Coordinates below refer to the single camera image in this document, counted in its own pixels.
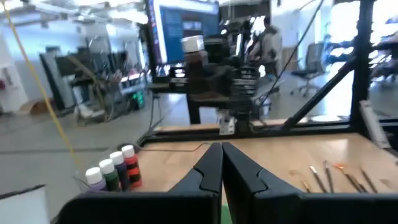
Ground large display monitor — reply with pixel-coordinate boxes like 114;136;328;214
145;0;221;68

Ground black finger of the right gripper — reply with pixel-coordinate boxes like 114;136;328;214
207;63;233;94

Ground white tilted pitcher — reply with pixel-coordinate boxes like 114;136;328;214
0;185;50;224

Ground dark green paint bottle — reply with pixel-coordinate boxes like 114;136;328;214
98;158;122;192

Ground brown cardboard piece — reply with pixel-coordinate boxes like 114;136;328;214
17;98;57;116

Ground silver aluminium bar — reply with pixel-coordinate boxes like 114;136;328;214
359;99;391;150

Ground person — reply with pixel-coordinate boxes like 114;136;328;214
248;16;284;77

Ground dark blue paint bottle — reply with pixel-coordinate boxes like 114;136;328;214
109;151;130;191

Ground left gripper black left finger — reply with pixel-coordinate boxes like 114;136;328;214
57;142;224;224

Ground black computer green lights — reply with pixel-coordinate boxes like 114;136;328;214
127;90;146;111

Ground black fan brush orange bristles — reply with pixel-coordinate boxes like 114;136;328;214
333;162;363;194

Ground grey office chair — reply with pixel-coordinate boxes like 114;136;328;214
289;42;328;98

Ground clear plastic bin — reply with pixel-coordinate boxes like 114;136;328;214
73;141;208;195

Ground cluttered equipment workbench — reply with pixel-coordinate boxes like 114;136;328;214
39;46;147;125

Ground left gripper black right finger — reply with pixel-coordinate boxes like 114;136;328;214
222;142;398;224

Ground dark grey desk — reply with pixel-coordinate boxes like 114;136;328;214
148;81;268;126

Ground brown paint bottle white cap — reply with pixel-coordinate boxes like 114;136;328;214
181;34;210;94

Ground yellow hanging cable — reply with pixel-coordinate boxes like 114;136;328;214
0;0;81;169

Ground red paint bottle white cap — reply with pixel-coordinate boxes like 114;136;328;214
121;144;143;189

